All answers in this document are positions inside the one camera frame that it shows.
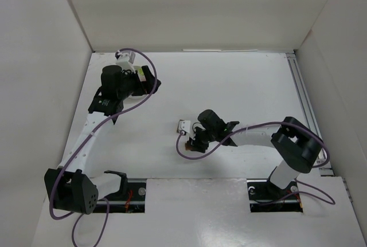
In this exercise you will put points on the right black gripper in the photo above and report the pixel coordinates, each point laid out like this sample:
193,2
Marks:
198,144

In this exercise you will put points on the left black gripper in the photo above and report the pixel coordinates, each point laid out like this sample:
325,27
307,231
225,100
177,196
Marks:
146,79

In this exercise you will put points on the orange lego brick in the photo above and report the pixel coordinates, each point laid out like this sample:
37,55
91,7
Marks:
187,147

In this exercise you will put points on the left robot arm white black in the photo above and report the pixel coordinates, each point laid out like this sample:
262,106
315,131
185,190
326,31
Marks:
72,186

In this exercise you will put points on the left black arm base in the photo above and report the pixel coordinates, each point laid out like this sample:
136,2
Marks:
129,196

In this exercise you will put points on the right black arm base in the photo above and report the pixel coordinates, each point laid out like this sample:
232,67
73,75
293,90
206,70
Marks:
264,197

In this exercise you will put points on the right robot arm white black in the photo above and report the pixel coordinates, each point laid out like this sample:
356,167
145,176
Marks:
295,143

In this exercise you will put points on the white round divided container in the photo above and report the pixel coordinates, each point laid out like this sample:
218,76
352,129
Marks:
140,83

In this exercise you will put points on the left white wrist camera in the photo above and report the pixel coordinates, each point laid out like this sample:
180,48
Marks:
125,60

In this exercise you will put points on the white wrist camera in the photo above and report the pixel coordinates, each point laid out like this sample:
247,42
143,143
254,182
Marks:
184,128
125,60

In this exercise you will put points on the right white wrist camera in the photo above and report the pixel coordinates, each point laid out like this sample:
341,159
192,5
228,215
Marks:
184,128

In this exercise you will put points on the aluminium rail right edge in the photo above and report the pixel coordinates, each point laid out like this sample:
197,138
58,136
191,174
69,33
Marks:
311,123

